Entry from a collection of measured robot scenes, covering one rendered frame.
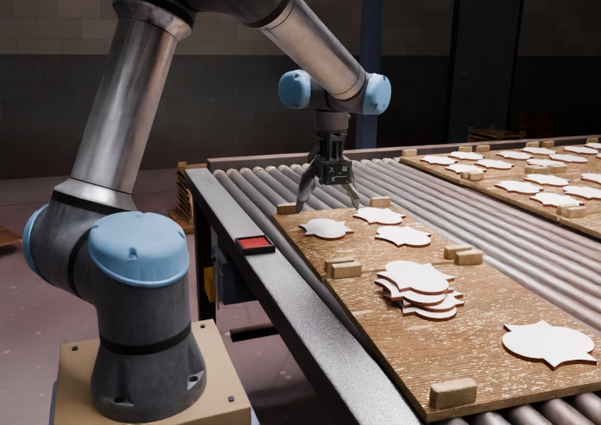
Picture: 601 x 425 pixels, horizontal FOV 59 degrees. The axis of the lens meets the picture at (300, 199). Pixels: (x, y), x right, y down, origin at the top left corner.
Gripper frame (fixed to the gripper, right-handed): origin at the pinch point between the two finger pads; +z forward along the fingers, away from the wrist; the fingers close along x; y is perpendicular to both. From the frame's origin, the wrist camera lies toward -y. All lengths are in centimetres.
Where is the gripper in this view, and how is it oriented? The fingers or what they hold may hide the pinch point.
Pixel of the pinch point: (326, 211)
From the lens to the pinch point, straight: 128.0
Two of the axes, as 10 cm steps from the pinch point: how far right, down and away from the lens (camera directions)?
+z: -0.1, 9.6, 2.8
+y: 2.2, 2.7, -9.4
